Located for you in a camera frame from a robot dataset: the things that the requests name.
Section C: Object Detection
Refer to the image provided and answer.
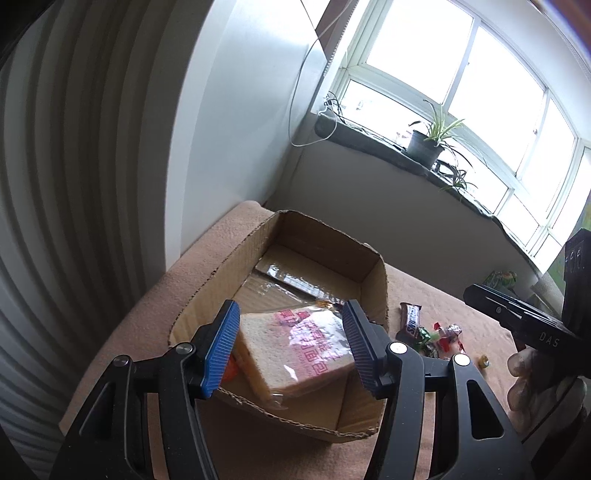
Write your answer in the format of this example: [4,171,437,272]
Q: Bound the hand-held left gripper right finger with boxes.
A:
[341,299,539,480]

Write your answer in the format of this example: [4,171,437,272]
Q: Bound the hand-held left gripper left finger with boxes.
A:
[48,299,242,480]

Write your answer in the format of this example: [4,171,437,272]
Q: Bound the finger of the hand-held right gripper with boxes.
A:
[463,283,527,326]

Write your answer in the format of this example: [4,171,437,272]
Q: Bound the brown chocolate bar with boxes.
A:
[396,302,423,343]

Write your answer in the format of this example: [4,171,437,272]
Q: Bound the red candy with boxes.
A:
[431,323,466,361]

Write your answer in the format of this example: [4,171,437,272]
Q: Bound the sliced bread packet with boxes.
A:
[233,307,356,409]

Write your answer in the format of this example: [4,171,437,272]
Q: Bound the cardboard box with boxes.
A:
[167,210,389,445]

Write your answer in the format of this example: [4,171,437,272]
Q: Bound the person's right hand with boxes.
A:
[506,347,591,416]

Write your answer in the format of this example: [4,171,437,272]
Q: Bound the green patterned cloth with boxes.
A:
[482,270,518,289]

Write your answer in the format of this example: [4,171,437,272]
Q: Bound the clear plastic packet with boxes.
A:
[253,263,347,308]

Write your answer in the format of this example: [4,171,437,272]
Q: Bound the small spider plant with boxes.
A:
[436,159,478,192]

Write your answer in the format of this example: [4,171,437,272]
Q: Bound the potted spider plant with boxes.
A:
[406,99,476,171]

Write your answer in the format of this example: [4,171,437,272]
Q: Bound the grey pleated curtain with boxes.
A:
[0,0,222,476]

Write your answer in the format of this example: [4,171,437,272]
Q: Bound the white cabinet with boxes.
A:
[164,0,331,273]

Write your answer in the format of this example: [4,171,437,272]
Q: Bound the white framed window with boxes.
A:
[323,0,591,278]

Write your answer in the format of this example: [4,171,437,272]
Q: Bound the black cables on windowsill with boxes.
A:
[321,92,347,125]

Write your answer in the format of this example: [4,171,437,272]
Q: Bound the white cable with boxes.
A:
[288,0,352,148]

